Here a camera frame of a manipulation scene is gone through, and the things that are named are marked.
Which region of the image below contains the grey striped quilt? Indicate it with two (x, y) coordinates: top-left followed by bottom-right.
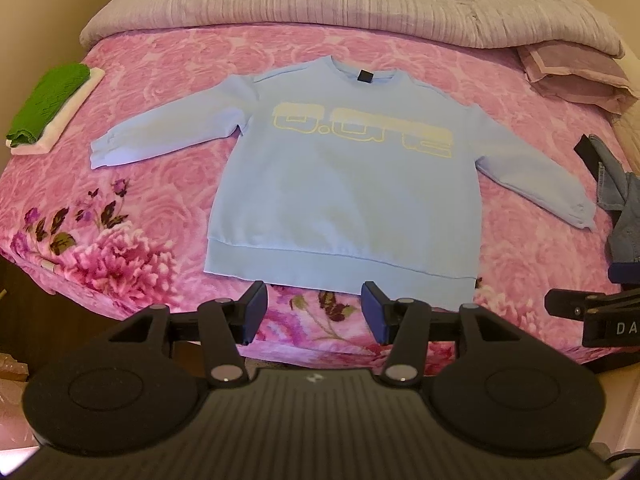
(79, 0), (624, 58)

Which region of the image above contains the light blue sweatshirt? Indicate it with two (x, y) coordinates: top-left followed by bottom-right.
(90, 56), (596, 309)

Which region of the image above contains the white folded garment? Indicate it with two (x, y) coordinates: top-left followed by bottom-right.
(6, 67), (105, 156)

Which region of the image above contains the green folded garment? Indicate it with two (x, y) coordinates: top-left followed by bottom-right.
(6, 63), (90, 148)

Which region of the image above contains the mauve pillow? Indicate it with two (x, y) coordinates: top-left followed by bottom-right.
(516, 41), (639, 115)

